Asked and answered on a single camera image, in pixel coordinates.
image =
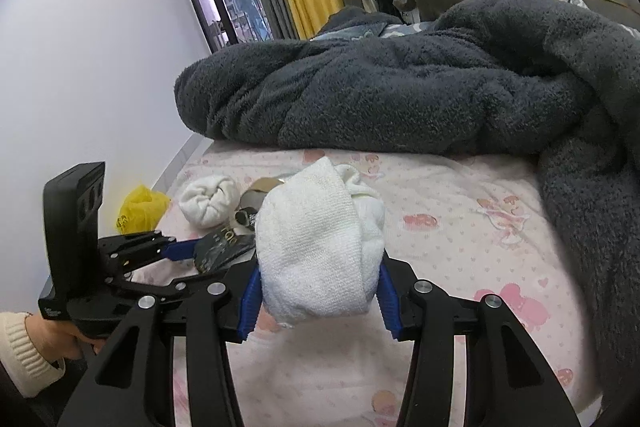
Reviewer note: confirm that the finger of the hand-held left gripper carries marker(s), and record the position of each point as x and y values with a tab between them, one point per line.
135	289
182	251

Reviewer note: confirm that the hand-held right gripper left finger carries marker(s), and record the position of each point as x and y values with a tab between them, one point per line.
248	302

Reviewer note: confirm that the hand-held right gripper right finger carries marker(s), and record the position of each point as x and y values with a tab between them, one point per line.
387	302

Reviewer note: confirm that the black glossy packet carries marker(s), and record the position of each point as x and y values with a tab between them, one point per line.
222	249

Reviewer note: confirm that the white sock bundle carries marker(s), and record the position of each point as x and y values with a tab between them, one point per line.
310	237

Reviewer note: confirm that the person's left hand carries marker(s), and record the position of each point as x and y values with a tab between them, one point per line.
65	342

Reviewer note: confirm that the yellow plastic bag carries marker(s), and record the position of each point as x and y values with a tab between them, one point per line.
140	209

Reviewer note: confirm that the gold foil wrapper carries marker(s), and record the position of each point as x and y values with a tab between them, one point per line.
265	188

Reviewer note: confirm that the dark grey fleece blanket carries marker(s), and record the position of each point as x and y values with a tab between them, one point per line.
400	92

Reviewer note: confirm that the blue printed quilt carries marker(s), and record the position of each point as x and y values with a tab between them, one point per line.
360	31

